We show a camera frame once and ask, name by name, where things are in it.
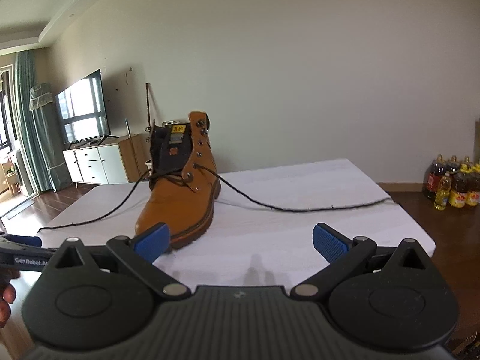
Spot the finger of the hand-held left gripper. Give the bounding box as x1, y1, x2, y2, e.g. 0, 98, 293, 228
0, 234, 43, 249

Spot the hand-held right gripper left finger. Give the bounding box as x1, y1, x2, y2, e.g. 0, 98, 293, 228
50, 223, 190, 301

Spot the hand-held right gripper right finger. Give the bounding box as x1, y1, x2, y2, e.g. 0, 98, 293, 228
290, 223, 432, 301

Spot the tan leather boot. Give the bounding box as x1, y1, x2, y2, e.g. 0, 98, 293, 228
134, 110, 222, 250

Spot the dark brown shoelace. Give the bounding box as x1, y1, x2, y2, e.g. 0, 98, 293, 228
37, 163, 391, 233

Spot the person's left hand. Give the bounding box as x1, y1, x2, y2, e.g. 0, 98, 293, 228
0, 270, 19, 329

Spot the white wooden TV cabinet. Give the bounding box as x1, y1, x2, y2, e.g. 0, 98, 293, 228
62, 133, 151, 186

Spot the air conditioner with green cover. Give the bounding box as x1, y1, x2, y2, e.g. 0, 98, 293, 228
29, 82, 72, 192

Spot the teal window curtain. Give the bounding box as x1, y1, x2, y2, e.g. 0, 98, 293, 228
15, 50, 53, 196

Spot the large glass window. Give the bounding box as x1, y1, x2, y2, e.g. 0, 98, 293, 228
0, 64, 19, 196

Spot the group of cooking oil bottles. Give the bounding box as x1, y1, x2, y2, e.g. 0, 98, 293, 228
423, 154, 480, 211

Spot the flat screen television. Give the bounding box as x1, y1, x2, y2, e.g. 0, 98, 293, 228
55, 68, 112, 144

